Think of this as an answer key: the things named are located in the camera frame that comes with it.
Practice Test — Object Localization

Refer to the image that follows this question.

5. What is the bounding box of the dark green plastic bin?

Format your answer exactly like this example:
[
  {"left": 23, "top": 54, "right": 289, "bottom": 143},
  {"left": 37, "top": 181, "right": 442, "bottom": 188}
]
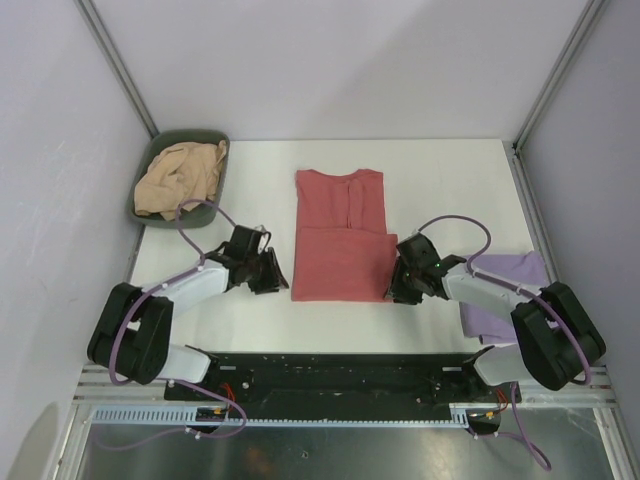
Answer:
[{"left": 125, "top": 128, "right": 231, "bottom": 232}]

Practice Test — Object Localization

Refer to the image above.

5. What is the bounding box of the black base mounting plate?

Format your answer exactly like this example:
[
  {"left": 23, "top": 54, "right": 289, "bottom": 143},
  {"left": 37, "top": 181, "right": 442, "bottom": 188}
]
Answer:
[{"left": 164, "top": 351, "right": 521, "bottom": 421}]

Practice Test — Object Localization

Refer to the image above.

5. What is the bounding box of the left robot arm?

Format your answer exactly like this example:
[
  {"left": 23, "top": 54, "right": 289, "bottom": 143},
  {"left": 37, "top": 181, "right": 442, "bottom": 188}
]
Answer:
[{"left": 87, "top": 242, "right": 289, "bottom": 400}]

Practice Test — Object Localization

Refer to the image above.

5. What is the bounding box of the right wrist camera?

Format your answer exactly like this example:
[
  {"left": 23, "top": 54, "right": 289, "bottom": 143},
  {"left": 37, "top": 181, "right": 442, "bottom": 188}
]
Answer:
[{"left": 396, "top": 232, "right": 441, "bottom": 272}]

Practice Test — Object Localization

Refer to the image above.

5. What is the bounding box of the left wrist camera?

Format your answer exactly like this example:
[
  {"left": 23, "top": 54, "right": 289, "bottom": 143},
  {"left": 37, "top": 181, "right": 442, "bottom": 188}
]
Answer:
[{"left": 224, "top": 225, "right": 272, "bottom": 261}]

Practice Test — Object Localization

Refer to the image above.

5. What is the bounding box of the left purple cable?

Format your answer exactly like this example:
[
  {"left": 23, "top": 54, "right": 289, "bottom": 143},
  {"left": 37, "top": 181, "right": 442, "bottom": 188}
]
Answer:
[{"left": 92, "top": 198, "right": 249, "bottom": 453}]

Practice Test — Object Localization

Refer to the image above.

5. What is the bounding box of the beige t shirt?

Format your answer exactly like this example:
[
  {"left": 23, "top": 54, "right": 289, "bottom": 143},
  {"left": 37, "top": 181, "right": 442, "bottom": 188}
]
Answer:
[{"left": 133, "top": 140, "right": 228, "bottom": 221}]

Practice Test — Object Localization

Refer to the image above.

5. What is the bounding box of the right aluminium frame post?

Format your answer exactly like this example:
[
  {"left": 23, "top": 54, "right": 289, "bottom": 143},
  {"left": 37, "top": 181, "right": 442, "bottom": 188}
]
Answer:
[{"left": 512, "top": 0, "right": 614, "bottom": 151}]

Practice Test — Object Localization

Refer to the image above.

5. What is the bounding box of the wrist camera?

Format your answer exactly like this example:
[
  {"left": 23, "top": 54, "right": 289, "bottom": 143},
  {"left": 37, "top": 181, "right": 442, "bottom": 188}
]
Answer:
[
  {"left": 396, "top": 232, "right": 441, "bottom": 272},
  {"left": 224, "top": 225, "right": 272, "bottom": 261}
]

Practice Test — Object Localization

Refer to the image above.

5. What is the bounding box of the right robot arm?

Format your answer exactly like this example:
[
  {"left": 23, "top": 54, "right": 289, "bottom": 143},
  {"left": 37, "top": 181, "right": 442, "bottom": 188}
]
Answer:
[{"left": 386, "top": 255, "right": 603, "bottom": 401}]

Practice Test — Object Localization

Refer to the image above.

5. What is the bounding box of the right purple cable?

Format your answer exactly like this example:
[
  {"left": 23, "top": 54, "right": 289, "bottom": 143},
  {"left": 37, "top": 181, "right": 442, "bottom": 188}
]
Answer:
[{"left": 417, "top": 214, "right": 596, "bottom": 471}]

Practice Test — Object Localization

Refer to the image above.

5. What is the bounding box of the grey slotted cable duct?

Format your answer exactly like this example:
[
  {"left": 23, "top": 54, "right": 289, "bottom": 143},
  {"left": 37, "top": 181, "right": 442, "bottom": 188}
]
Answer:
[{"left": 89, "top": 402, "right": 504, "bottom": 429}]

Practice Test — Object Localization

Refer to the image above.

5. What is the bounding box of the purple cable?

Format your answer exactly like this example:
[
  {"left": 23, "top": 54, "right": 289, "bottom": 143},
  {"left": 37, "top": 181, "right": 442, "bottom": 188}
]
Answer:
[
  {"left": 417, "top": 214, "right": 596, "bottom": 471},
  {"left": 92, "top": 198, "right": 249, "bottom": 453}
]

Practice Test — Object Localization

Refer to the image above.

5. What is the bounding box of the pink t shirt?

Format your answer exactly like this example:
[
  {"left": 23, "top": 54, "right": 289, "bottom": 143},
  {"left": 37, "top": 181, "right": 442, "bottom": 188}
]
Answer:
[{"left": 292, "top": 169, "right": 398, "bottom": 303}]

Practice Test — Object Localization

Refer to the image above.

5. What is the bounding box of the left aluminium frame post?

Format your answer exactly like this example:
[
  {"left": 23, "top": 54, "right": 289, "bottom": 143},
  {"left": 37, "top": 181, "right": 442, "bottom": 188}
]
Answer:
[{"left": 74, "top": 0, "right": 159, "bottom": 138}]

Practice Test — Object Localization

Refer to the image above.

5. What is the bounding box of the lilac folded t shirt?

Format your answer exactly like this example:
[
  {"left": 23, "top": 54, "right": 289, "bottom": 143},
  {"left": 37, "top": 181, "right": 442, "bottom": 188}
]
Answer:
[{"left": 460, "top": 251, "right": 549, "bottom": 345}]

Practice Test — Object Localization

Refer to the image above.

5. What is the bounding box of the aluminium frame post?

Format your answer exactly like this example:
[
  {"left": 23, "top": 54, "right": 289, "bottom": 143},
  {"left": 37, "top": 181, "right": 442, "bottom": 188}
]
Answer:
[
  {"left": 74, "top": 0, "right": 159, "bottom": 138},
  {"left": 512, "top": 0, "right": 614, "bottom": 151}
]

